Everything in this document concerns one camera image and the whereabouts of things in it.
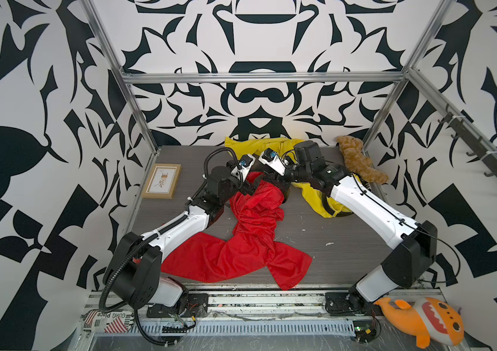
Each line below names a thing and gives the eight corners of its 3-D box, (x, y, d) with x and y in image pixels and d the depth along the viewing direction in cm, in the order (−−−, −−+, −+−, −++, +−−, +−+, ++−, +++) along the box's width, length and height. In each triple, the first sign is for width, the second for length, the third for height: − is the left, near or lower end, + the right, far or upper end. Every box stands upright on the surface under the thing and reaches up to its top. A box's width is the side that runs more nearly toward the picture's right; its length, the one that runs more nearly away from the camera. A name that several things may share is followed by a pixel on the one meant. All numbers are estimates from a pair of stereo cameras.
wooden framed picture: (144, 202, 104) (141, 196, 100) (156, 169, 117) (153, 163, 113) (175, 202, 104) (172, 196, 101) (183, 169, 117) (181, 163, 113)
